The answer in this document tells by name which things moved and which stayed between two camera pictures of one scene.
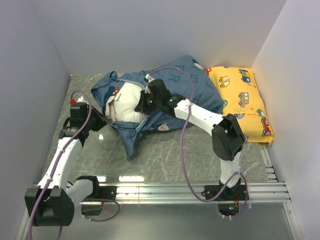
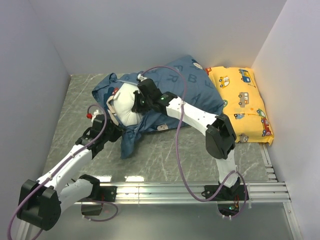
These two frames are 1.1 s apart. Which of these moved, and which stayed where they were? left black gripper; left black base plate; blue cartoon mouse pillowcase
Moved: left black gripper
Stayed: blue cartoon mouse pillowcase; left black base plate
